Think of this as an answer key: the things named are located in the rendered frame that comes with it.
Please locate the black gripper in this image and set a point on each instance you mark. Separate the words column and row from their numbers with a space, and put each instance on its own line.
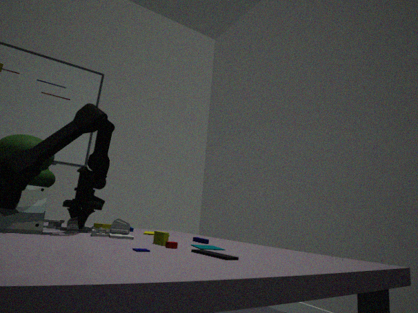
column 82, row 200

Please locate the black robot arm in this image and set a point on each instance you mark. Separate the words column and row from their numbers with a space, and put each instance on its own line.
column 18, row 169

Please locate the yellow rectangular bar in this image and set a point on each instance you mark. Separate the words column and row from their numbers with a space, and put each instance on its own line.
column 103, row 226

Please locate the small red block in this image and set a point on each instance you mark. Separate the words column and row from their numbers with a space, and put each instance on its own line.
column 171, row 245

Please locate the teal flat plate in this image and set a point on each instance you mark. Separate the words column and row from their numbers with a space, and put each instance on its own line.
column 207, row 247

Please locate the yellow rectangular block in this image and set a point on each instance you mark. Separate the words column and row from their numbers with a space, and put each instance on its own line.
column 160, row 238

